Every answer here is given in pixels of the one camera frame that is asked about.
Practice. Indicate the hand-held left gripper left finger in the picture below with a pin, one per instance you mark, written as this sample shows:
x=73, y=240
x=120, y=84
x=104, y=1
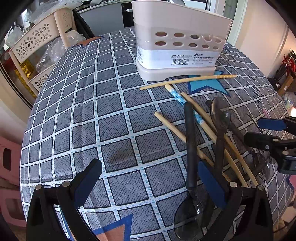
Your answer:
x=87, y=183

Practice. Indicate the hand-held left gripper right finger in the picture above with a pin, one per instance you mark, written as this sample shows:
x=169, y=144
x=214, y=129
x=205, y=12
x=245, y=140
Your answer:
x=212, y=185

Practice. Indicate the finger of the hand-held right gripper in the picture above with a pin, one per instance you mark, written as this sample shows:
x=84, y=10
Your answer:
x=271, y=124
x=261, y=140

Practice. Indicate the dark translucent plastic spoon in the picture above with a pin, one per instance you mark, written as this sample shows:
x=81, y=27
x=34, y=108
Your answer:
x=219, y=143
x=239, y=135
x=191, y=150

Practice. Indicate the plain bamboo chopstick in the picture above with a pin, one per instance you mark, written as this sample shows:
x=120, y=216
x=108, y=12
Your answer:
x=168, y=126
x=203, y=115
x=153, y=86

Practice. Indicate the bamboo chopstick with dotted end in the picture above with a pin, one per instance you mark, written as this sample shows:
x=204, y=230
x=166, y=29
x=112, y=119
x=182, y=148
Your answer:
x=208, y=78

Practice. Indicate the blue floral bamboo chopstick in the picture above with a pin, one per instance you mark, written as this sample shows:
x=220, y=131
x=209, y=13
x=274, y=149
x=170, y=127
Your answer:
x=178, y=97

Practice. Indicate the beige plastic utensil holder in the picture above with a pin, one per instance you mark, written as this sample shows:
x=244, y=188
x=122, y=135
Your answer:
x=175, y=58

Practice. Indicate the cardboard box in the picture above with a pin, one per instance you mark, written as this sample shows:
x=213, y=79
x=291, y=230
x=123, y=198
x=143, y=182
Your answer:
x=288, y=84

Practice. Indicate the grey checked tablecloth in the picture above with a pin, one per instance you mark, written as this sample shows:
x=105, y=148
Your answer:
x=92, y=115

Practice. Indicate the pink plastic stool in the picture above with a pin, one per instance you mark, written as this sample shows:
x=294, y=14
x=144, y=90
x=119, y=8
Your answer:
x=11, y=185

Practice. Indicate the gold foil packet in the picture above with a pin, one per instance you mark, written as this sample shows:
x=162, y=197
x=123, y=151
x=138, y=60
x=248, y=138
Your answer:
x=24, y=70

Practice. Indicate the clear plastic bag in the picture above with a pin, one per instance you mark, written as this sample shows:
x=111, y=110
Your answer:
x=57, y=9
x=49, y=55

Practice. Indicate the beige plastic shelf rack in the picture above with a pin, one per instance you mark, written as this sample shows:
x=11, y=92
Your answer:
x=32, y=39

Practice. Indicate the dark cloth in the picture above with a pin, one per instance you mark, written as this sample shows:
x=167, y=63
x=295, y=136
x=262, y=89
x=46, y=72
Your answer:
x=84, y=25

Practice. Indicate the grey kitchen counter cabinet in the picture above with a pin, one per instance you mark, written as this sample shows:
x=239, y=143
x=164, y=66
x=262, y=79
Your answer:
x=101, y=18

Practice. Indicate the black built-in oven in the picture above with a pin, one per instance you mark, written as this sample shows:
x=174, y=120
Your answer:
x=127, y=15

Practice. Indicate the white sliding door frame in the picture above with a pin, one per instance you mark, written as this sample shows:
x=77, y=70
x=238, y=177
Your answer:
x=231, y=14

